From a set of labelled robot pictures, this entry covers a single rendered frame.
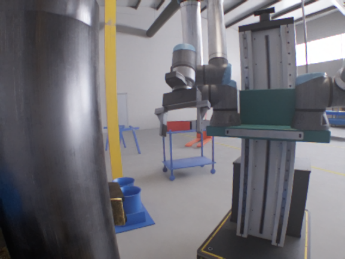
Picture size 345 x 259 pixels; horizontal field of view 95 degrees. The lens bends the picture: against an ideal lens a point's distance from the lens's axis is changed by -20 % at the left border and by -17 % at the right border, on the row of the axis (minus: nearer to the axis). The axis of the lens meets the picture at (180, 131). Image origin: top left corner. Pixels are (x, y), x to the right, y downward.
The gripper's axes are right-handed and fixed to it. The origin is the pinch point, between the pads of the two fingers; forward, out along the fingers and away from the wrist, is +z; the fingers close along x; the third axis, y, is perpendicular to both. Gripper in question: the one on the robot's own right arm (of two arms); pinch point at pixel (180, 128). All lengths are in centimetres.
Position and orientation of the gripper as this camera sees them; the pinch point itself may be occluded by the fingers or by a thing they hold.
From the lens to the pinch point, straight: 63.9
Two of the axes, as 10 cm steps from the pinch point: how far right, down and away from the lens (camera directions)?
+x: -9.0, 0.9, 4.3
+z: -0.4, 9.6, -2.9
